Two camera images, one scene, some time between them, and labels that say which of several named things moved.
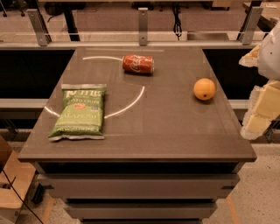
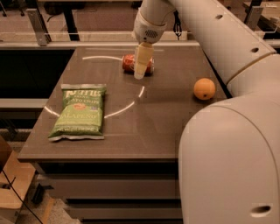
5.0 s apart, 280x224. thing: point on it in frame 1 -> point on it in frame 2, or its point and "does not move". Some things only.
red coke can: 138,64 does not move
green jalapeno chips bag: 82,112 does not move
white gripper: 269,59 -> 146,31
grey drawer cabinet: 139,192 does not move
